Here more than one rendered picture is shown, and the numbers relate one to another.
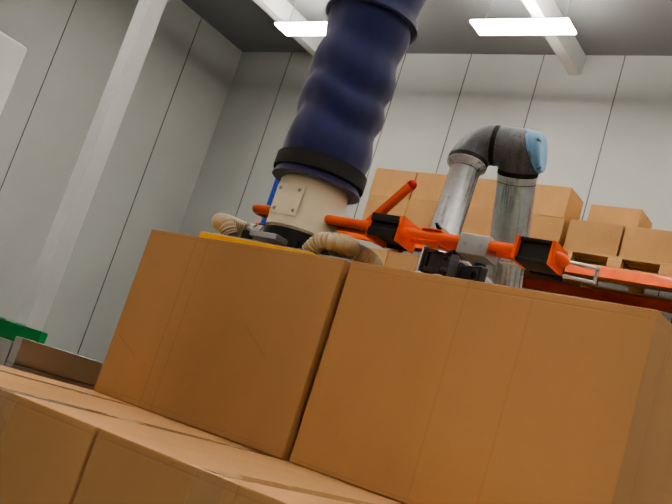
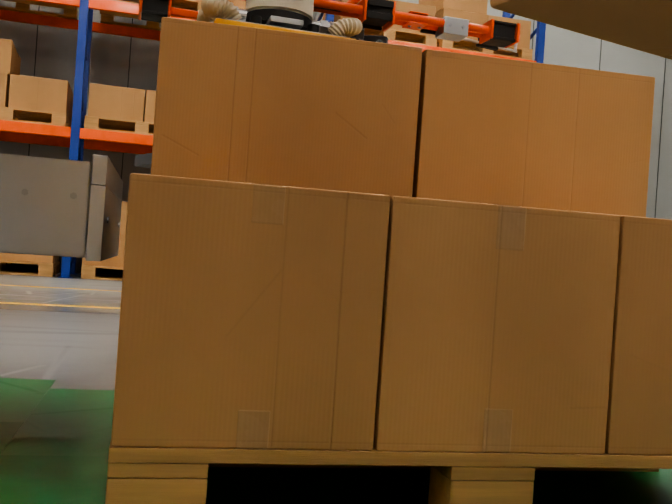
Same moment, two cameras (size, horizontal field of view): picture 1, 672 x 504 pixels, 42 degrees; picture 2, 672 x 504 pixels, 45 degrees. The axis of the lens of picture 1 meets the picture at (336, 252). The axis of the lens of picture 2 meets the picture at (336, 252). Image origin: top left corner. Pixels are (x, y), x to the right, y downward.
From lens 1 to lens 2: 1.69 m
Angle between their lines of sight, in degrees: 52
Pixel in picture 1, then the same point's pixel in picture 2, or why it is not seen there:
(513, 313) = (568, 84)
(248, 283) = (323, 72)
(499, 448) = (577, 176)
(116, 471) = (652, 241)
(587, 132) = not seen: outside the picture
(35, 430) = (560, 230)
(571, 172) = not seen: outside the picture
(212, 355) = (304, 142)
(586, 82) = not seen: outside the picture
